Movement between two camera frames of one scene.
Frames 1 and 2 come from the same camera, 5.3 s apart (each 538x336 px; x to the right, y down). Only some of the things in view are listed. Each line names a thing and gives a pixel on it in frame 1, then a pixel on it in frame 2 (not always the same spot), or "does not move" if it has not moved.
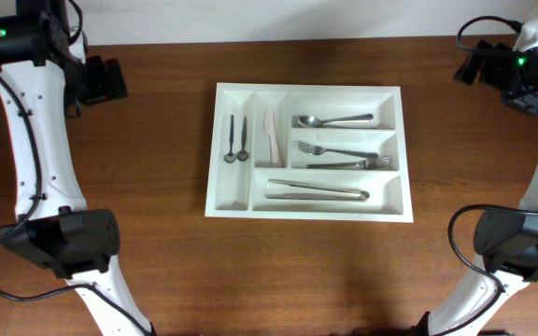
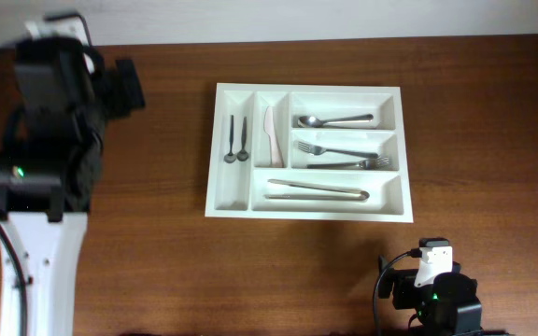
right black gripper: [526, 103] -> [403, 279]
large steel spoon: [309, 121] does not move
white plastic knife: [269, 128] does not move
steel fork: [364, 164] does not move
